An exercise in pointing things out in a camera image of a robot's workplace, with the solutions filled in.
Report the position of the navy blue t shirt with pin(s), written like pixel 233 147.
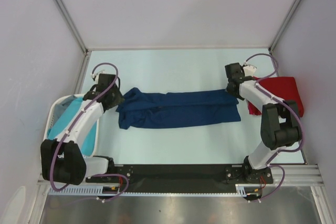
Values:
pixel 176 110

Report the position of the white laundry basket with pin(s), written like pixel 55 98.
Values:
pixel 52 113

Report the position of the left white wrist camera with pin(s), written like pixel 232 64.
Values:
pixel 95 75

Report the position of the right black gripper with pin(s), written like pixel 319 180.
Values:
pixel 239 97

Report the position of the aluminium frame rail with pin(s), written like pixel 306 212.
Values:
pixel 295 176

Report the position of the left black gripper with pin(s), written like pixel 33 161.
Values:
pixel 119 99

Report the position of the turquoise t shirt in basket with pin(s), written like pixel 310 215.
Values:
pixel 63 119

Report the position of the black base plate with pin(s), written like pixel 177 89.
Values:
pixel 189 179

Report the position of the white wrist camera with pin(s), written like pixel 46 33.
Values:
pixel 249 70
pixel 95 75

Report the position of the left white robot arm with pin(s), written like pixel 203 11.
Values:
pixel 68 152

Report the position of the folded red t shirt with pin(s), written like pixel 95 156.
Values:
pixel 284 87

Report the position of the light blue cable duct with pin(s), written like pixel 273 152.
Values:
pixel 87 191

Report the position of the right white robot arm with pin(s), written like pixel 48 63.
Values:
pixel 280 128

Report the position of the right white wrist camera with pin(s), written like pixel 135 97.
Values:
pixel 249 70

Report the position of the grey shirt in basket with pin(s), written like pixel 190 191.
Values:
pixel 61 105

